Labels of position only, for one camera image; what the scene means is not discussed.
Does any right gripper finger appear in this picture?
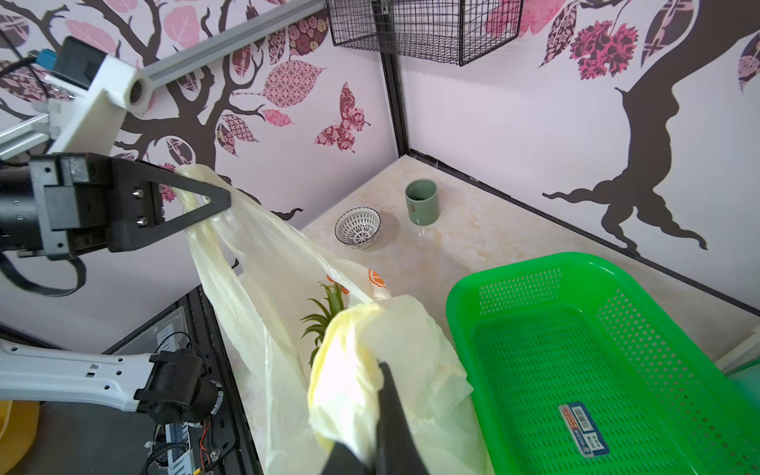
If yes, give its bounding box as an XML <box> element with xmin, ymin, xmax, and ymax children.
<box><xmin>322</xmin><ymin>362</ymin><xmax>429</xmax><ymax>475</ymax></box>

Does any patterned white bowl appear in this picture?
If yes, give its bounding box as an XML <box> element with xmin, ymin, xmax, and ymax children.
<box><xmin>334</xmin><ymin>207</ymin><xmax>381</xmax><ymax>249</ymax></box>

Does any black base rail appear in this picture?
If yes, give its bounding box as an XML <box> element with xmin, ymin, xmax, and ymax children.
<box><xmin>107</xmin><ymin>287</ymin><xmax>262</xmax><ymax>474</ymax></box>

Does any black wire basket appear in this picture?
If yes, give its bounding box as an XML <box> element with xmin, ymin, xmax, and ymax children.
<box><xmin>327</xmin><ymin>0</ymin><xmax>524</xmax><ymax>67</ymax></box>

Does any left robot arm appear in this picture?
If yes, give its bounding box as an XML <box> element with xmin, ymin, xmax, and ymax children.
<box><xmin>1</xmin><ymin>154</ymin><xmax>232</xmax><ymax>425</ymax></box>

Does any green-yellow pineapple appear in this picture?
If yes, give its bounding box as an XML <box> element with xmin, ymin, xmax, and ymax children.
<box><xmin>300</xmin><ymin>280</ymin><xmax>348</xmax><ymax>367</ymax></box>

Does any green ceramic cup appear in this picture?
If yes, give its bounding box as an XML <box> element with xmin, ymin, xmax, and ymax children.
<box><xmin>405</xmin><ymin>178</ymin><xmax>441</xmax><ymax>227</ymax></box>

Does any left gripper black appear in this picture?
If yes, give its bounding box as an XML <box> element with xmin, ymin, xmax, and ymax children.
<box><xmin>1</xmin><ymin>154</ymin><xmax>232</xmax><ymax>260</ymax></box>

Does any yellow translucent plastic bag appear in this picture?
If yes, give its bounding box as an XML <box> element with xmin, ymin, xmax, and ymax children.
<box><xmin>186</xmin><ymin>189</ymin><xmax>488</xmax><ymax>474</ymax></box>

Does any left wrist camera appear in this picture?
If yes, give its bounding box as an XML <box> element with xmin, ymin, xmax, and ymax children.
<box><xmin>46</xmin><ymin>37</ymin><xmax>154</xmax><ymax>156</ymax></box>

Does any green plastic basket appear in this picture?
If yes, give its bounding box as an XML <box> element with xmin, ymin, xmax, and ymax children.
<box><xmin>445</xmin><ymin>253</ymin><xmax>759</xmax><ymax>474</ymax></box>

